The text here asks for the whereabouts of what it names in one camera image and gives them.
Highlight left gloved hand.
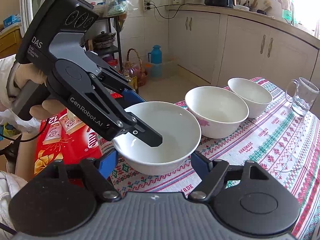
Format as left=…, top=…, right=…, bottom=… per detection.
left=1, top=55, right=66, bottom=120

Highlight wicker basket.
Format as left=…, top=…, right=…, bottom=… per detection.
left=123, top=48, right=148, bottom=90

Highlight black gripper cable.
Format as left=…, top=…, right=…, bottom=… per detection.
left=0, top=119, right=51, bottom=235

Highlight black metal shelf rack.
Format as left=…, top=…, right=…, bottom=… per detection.
left=81, top=16, right=123, bottom=72

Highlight cream kitchen cabinets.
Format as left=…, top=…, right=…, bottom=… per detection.
left=166, top=4, right=319, bottom=94

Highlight wall power strip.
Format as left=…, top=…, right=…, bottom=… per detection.
left=143, top=0, right=150, bottom=11

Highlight cooking oil bottle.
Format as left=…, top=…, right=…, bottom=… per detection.
left=123, top=61, right=138, bottom=92

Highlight blue thermos jug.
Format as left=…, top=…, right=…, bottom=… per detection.
left=148, top=45, right=162, bottom=64

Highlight clear glass mug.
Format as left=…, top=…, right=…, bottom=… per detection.
left=285, top=77, right=319, bottom=117

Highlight patterned embroidered tablecloth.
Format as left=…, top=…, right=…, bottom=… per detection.
left=110, top=77, right=319, bottom=239

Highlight white ceramic bowl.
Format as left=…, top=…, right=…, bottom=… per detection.
left=184, top=86, right=249, bottom=139
left=112, top=101, right=201, bottom=176
left=228, top=77, right=273, bottom=119

